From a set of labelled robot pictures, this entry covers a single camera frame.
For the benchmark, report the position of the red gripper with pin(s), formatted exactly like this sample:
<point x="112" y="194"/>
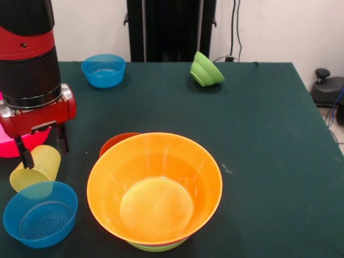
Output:
<point x="40" y="118"/>

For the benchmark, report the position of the yellow plastic cup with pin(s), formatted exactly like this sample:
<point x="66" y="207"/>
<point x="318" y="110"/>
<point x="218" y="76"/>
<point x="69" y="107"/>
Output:
<point x="45" y="161"/>

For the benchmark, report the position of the blue plastic bowl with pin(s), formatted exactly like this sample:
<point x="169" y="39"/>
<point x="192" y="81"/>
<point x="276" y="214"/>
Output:
<point x="103" y="72"/>
<point x="40" y="223"/>

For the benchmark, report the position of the orange plastic bowl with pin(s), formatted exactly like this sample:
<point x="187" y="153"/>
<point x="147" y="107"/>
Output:
<point x="153" y="166"/>

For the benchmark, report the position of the small green plastic bowl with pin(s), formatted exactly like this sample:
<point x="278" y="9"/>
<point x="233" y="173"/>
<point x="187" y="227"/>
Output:
<point x="207" y="72"/>

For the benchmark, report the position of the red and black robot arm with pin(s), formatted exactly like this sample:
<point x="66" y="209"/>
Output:
<point x="27" y="67"/>

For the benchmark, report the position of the red plastic bowl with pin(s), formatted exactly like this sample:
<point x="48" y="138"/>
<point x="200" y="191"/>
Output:
<point x="113" y="142"/>

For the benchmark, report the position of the large green plastic bowl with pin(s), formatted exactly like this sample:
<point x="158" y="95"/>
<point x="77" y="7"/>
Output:
<point x="158" y="249"/>

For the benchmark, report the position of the dark green table cloth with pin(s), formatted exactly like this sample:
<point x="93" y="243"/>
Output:
<point x="242" y="121"/>

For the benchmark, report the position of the black stand base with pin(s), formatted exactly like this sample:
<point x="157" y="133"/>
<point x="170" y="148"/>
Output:
<point x="330" y="91"/>

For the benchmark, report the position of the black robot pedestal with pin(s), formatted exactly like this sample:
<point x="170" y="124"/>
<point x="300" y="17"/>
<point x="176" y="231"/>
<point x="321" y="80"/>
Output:
<point x="172" y="32"/>

